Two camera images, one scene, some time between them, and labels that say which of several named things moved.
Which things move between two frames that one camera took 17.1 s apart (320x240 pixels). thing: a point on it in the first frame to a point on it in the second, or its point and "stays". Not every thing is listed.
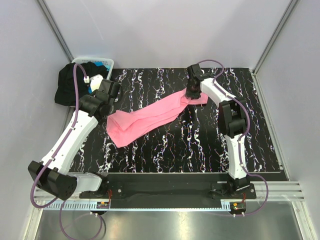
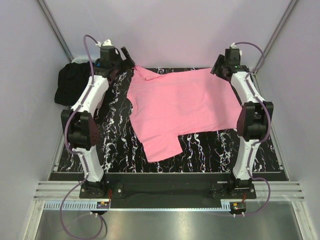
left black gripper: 94,95 to 127,65
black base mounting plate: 171,190 stays
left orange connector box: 103,205 stays
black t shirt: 66,92 stays
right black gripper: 188,94 to 215,69
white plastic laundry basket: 110,62 stays
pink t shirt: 121,125 to 163,106
